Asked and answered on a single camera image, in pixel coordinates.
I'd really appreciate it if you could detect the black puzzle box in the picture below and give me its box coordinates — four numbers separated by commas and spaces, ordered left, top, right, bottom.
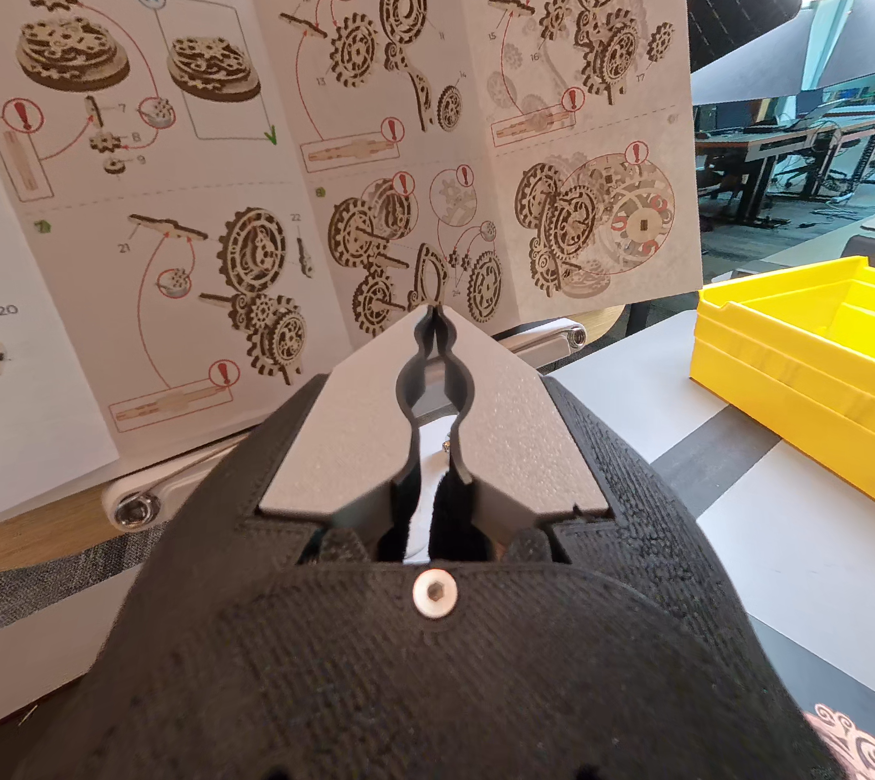
803, 701, 875, 780

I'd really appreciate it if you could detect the background office desk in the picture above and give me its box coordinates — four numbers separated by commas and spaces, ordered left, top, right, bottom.
694, 110, 875, 227

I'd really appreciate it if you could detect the grey partition panel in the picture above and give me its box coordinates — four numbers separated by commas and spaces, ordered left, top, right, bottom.
690, 8, 831, 106
817, 0, 875, 91

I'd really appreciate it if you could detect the yellow plastic bin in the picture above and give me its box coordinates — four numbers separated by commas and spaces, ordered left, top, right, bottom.
689, 256, 875, 501

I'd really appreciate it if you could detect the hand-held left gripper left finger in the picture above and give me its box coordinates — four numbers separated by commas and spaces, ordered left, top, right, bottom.
258, 305, 438, 549

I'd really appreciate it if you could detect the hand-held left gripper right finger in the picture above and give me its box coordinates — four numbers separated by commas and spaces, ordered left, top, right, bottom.
437, 305, 611, 545

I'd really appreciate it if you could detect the grey fabric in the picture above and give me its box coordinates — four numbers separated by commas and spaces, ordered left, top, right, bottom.
0, 520, 154, 629

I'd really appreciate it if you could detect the grey laptop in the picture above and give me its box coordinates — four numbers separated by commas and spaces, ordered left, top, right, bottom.
785, 98, 849, 132

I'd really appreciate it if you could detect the grey desk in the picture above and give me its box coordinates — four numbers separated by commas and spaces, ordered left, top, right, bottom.
0, 308, 875, 780

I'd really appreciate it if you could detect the paper instruction sheet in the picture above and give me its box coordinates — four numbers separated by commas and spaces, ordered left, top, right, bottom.
0, 0, 705, 521

